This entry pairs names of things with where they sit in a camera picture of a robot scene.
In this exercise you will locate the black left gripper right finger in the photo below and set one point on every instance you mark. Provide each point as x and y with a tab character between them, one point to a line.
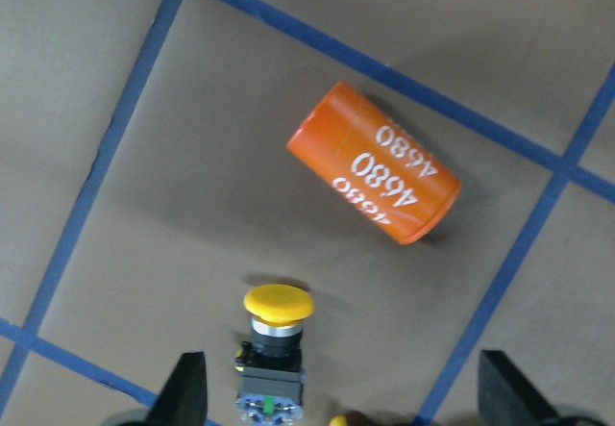
507	397

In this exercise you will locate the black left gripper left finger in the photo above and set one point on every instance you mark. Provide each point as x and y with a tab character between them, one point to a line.
184	397

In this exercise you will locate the yellow push button upper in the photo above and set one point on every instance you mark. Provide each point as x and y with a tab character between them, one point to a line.
339	420

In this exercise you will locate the orange cylinder lower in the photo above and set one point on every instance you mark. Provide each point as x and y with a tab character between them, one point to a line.
375	165

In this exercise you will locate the yellow mushroom push button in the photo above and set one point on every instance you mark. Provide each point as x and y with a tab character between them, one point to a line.
271	362

